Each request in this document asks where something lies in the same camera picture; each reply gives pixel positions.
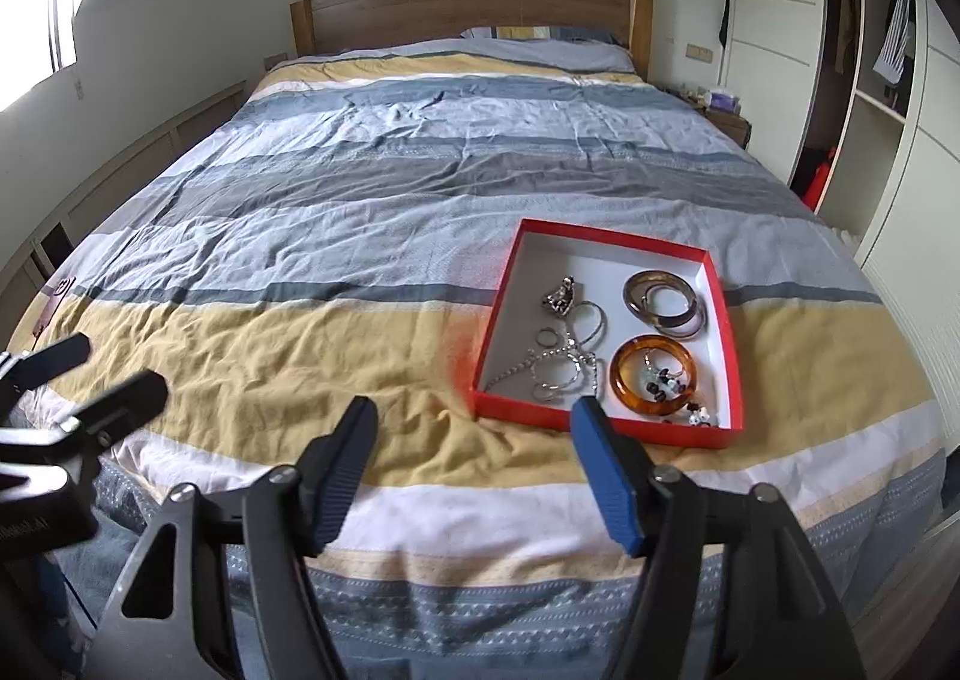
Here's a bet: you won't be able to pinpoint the silver chain necklace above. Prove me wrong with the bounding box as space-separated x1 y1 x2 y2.
484 339 605 400

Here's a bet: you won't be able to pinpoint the wooden headboard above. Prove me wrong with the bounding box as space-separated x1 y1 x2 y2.
290 0 655 82

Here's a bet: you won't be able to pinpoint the striped duvet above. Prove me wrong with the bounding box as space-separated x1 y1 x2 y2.
0 39 946 680

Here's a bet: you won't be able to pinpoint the red item in wardrobe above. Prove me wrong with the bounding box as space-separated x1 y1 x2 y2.
799 155 833 209

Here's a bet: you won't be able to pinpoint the red cardboard box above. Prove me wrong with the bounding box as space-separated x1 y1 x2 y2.
471 218 743 449

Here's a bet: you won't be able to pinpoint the window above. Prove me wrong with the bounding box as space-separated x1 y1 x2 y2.
0 0 132 115

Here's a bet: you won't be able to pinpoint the wide grey bangle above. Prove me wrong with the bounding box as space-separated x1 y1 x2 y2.
646 284 710 340

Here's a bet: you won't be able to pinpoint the wooden nightstand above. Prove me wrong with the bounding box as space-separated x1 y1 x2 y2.
701 103 753 149

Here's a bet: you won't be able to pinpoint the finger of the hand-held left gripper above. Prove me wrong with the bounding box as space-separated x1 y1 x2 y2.
0 335 92 400
0 371 170 460

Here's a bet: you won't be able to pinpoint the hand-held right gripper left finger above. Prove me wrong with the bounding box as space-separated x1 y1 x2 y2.
79 395 380 680

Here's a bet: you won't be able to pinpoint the grey pillow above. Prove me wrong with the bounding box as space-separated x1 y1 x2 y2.
459 24 635 70

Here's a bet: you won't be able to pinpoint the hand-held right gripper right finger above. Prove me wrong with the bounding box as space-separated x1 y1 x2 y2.
570 395 871 680

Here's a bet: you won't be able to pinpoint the brown grey stone bangle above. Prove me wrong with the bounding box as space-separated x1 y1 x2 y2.
622 269 700 332

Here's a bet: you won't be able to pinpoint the beaded bracelet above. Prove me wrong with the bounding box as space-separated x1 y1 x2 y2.
660 399 719 428

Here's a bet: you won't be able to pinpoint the silver wristwatch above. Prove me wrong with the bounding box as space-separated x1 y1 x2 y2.
538 275 578 317

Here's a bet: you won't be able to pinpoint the white striped hanging shirt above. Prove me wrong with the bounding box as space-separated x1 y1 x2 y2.
870 0 917 89

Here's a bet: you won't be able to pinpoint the amber translucent bangle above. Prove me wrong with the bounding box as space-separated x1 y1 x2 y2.
609 335 698 417

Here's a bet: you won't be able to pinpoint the small bead earrings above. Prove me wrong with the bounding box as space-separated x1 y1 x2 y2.
637 361 691 404

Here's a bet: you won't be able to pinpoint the white wardrobe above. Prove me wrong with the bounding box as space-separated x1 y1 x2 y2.
724 0 960 351

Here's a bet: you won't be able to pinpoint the thin silver bangle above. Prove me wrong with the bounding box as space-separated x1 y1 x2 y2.
561 301 607 351

